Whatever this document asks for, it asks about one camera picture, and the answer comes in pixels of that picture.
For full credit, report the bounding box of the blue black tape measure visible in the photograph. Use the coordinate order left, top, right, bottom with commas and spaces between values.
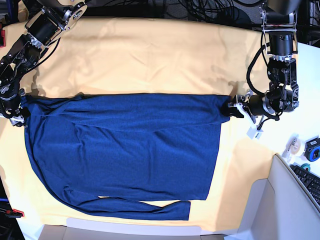
304, 137, 320, 162

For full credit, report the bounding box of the black keyboard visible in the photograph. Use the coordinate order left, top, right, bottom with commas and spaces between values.
290, 164, 320, 208

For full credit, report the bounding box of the green tape roll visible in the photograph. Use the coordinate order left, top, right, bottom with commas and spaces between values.
300, 163, 311, 172

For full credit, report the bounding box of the red black clamp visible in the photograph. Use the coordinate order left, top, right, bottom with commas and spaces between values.
0, 28, 6, 48
4, 209, 25, 219

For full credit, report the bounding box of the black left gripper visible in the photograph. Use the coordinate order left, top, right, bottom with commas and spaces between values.
226, 94, 270, 123

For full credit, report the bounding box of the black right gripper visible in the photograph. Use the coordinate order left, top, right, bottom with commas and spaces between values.
0, 93, 31, 125

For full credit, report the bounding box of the blue long-sleeve shirt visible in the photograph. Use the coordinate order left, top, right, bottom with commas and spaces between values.
21, 93, 229, 221

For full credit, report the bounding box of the white tape dispenser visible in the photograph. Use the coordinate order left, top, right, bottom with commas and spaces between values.
281, 134, 306, 164

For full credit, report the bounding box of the red black clamp lower left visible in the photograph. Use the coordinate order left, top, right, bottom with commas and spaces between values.
4, 209, 25, 219

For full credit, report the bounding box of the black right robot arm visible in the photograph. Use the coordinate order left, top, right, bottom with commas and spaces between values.
0, 0, 88, 127

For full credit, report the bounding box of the red black clamp upper left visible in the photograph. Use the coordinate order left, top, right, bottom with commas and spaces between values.
0, 28, 6, 48

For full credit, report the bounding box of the yellow table cloth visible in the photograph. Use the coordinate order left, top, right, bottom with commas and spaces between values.
0, 17, 295, 233

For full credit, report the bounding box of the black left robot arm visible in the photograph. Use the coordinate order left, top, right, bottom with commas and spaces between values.
222, 0, 300, 121

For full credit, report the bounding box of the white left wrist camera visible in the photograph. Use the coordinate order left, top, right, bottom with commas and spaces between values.
246, 126, 264, 140

